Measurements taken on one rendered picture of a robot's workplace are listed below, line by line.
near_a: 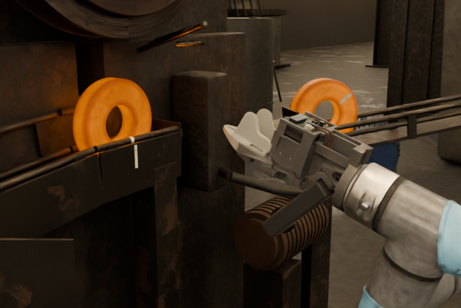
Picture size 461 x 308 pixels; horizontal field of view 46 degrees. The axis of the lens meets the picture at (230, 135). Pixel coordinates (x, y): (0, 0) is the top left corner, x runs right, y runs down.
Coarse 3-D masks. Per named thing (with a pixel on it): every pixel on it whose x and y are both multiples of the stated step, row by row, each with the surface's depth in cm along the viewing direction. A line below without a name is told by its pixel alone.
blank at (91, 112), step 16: (112, 80) 89; (128, 80) 92; (96, 96) 86; (112, 96) 89; (128, 96) 92; (144, 96) 95; (80, 112) 86; (96, 112) 87; (128, 112) 94; (144, 112) 95; (80, 128) 86; (96, 128) 87; (128, 128) 94; (144, 128) 96; (80, 144) 87; (96, 144) 87
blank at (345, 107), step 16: (320, 80) 114; (336, 80) 115; (304, 96) 113; (320, 96) 114; (336, 96) 116; (352, 96) 117; (304, 112) 114; (336, 112) 118; (352, 112) 118; (352, 128) 119
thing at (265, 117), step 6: (264, 108) 76; (258, 114) 77; (264, 114) 76; (270, 114) 76; (258, 120) 77; (264, 120) 76; (270, 120) 76; (228, 126) 78; (234, 126) 79; (264, 126) 77; (270, 126) 76; (264, 132) 77; (270, 132) 76; (270, 138) 76
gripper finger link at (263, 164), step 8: (240, 144) 74; (240, 152) 74; (248, 152) 73; (256, 152) 72; (248, 160) 72; (256, 160) 71; (264, 160) 71; (256, 168) 71; (264, 168) 70; (272, 168) 71; (272, 176) 70; (280, 176) 71
